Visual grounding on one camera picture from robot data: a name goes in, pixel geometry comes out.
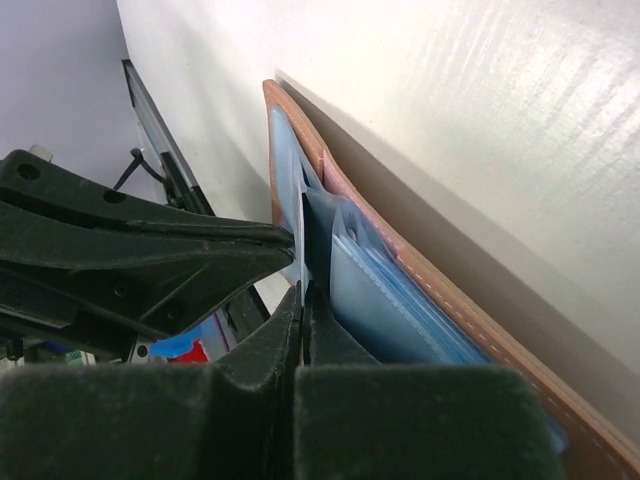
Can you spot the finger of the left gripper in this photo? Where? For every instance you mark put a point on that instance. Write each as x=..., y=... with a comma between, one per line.
x=150, y=267

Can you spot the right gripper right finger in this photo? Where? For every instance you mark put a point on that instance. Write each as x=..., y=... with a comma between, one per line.
x=355, y=418

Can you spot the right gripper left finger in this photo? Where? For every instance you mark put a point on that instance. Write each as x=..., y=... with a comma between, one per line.
x=229, y=419

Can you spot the tan leather card holder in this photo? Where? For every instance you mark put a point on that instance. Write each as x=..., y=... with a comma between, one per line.
x=402, y=307

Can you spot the silver VIP credit card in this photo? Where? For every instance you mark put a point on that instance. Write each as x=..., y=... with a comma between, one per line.
x=301, y=243

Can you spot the aluminium extrusion rail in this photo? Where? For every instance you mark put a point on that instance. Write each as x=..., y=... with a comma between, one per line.
x=159, y=154

